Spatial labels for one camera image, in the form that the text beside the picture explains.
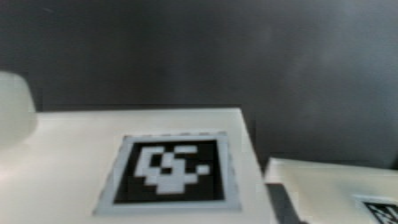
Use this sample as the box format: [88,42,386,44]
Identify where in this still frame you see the white drawer box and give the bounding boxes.
[0,71,278,224]

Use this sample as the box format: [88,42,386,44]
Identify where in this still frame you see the white drawer cabinet housing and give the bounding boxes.
[263,158,398,224]

